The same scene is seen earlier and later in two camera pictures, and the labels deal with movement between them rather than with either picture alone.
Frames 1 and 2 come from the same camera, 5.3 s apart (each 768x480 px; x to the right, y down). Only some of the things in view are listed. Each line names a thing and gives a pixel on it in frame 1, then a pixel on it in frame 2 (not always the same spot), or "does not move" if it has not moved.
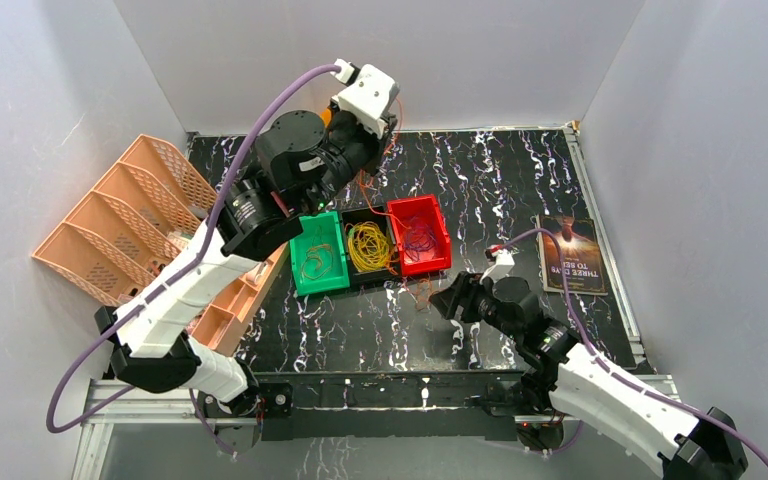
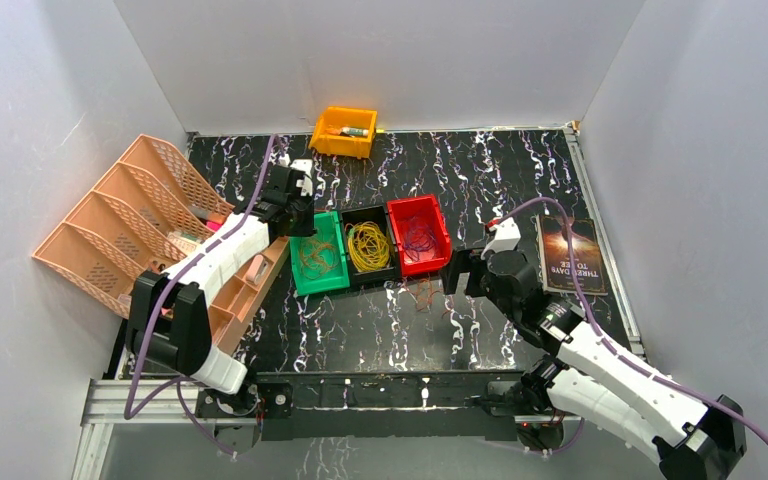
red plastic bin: [421, 233] does not move
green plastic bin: [319, 256] does not move
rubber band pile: [418, 240] does not move
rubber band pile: [327, 117] to [318, 257]
